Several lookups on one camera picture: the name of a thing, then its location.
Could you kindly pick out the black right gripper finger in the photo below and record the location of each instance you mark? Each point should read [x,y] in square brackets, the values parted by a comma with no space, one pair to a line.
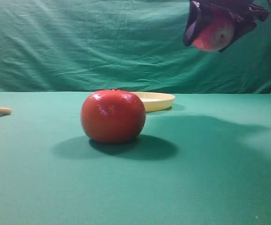
[235,22]

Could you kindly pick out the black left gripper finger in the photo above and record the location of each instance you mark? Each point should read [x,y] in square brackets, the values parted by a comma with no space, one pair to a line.
[192,27]

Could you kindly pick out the red apple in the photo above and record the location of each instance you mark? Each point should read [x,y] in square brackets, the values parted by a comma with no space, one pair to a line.
[216,32]

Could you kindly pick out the yellow plate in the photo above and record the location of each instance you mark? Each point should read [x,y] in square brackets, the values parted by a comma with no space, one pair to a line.
[155,101]

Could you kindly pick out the green backdrop cloth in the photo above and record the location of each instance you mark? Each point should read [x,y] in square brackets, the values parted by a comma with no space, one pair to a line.
[135,45]

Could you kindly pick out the green table cloth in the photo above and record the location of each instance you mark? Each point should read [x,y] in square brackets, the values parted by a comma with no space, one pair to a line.
[205,161]

